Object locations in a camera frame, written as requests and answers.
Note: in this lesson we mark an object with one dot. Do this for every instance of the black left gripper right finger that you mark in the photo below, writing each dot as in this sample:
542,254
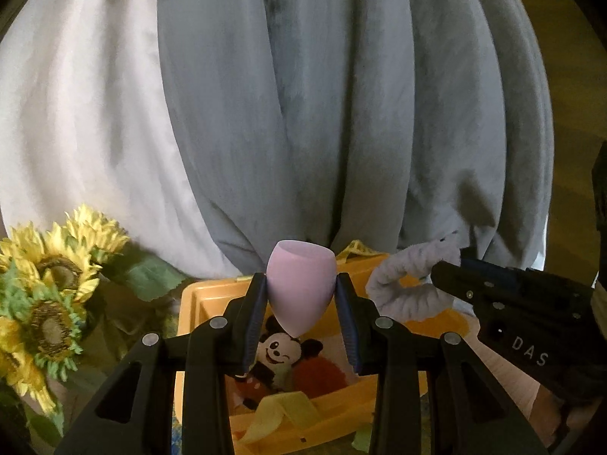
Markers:
469,410

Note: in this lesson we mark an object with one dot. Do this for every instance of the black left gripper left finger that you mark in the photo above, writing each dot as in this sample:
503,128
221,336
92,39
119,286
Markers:
132,411

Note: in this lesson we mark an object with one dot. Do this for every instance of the lavender fluffy scrunchie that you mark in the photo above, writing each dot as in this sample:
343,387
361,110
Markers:
401,286

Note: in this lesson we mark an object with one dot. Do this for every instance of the pink makeup sponge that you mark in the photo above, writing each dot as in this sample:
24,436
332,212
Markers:
300,282

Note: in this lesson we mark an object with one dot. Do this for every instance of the yellow blue plaid mat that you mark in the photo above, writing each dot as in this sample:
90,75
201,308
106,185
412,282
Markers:
176,441

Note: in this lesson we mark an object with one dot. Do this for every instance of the yellow sunflower bouquet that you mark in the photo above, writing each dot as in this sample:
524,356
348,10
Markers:
74,299

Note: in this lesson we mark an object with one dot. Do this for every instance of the Mickey Mouse plush toy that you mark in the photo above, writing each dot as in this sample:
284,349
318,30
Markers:
276,356

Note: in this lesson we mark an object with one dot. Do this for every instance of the red fluffy pompom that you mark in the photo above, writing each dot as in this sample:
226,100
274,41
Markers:
317,377

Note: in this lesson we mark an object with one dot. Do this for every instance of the orange plastic storage box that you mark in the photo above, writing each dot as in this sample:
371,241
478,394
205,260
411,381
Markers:
344,401

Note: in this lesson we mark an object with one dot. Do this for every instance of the grey curtain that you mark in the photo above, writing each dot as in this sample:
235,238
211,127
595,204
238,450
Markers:
389,121

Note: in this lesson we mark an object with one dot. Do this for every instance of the white sheer curtain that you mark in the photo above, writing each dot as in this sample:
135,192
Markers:
84,120

